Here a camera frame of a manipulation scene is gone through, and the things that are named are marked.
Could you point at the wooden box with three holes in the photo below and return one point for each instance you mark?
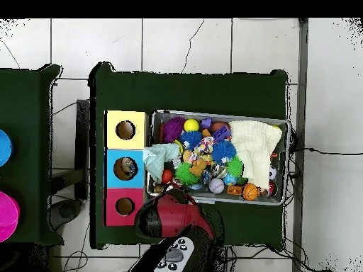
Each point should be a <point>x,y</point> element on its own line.
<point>126,136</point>

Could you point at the yellow smooth ball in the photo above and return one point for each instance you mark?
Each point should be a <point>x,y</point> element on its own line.
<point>191,125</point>

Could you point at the cream waffle cloth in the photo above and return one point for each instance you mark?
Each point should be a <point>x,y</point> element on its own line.
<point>255,147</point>

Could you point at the green rubber koosh ball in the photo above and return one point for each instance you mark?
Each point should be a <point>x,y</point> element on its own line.
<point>185,173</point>
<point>234,166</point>

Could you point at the orange toy basketball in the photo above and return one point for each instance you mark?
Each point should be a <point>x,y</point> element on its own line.
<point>250,192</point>

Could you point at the dark green table cloth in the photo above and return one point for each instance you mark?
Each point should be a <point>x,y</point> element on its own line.
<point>184,90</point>
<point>25,127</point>

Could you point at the blue rubber koosh ball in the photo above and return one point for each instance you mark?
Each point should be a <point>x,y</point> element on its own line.
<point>190,139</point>
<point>224,150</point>

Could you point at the mint green waffle cloth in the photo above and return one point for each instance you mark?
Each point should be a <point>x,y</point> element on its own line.
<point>158,158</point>

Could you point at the magenta round disc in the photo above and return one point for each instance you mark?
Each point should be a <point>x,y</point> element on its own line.
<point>7,216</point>

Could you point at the white toy baseball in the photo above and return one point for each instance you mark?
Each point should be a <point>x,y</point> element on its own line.
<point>216,185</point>

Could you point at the purple spiky ball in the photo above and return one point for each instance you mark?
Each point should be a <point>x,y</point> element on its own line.
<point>173,129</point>

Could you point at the blue round disc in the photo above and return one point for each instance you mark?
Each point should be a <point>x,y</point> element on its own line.
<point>4,148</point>

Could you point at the clear mesh bin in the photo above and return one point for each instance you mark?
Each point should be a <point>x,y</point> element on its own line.
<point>279,195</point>

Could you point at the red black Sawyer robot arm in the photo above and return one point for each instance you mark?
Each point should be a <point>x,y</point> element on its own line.
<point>181,218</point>

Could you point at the crushed clear plastic bottle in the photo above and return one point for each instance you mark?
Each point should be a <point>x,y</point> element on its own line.
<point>128,167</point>

